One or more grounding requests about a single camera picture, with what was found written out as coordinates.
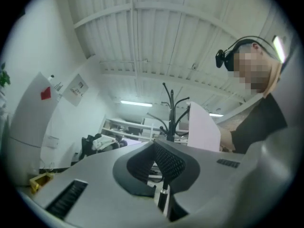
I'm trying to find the person's right forearm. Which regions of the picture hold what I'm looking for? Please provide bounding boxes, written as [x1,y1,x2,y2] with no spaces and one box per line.
[218,124,236,152]

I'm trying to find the black office chair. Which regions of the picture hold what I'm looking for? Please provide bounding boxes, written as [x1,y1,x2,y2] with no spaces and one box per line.
[80,133,120,162]

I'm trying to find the person's black shirt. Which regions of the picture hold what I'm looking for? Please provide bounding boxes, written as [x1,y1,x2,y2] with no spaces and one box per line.
[229,93,288,154]

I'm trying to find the white wall poster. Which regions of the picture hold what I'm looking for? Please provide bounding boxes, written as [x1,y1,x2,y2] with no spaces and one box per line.
[62,73,89,107]

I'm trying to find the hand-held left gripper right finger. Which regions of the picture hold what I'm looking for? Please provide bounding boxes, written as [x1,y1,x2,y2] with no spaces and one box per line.
[154,139,247,222]

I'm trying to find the red paper decoration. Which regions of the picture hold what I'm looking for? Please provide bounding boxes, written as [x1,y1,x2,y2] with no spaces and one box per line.
[40,86,52,101]

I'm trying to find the white wall box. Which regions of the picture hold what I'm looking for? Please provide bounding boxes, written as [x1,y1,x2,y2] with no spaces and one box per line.
[46,134,60,149]

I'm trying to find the open cardboard box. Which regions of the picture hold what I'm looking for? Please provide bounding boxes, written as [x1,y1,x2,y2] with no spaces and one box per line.
[29,172,54,195]

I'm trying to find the green potted plant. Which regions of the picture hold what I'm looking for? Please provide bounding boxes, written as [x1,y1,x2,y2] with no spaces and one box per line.
[0,62,11,109]

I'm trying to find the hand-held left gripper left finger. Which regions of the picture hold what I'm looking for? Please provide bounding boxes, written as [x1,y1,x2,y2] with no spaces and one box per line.
[22,140,167,227]

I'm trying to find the black head-worn camera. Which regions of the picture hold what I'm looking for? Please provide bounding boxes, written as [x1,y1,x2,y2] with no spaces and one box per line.
[215,35,276,71]

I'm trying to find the grey refrigerator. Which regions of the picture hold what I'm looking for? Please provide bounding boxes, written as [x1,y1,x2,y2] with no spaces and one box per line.
[6,71,60,187]

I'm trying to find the pink clothes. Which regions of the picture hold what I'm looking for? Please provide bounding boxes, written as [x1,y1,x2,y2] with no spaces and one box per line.
[187,100,221,153]

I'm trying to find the white shelving unit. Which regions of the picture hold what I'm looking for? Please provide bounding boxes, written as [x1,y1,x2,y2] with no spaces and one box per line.
[101,116,167,143]

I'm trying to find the person's head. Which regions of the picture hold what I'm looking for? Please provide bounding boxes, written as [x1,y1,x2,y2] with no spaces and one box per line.
[227,40,284,97]

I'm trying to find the black coat rack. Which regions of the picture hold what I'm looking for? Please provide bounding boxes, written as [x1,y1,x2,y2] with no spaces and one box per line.
[146,82,191,211]

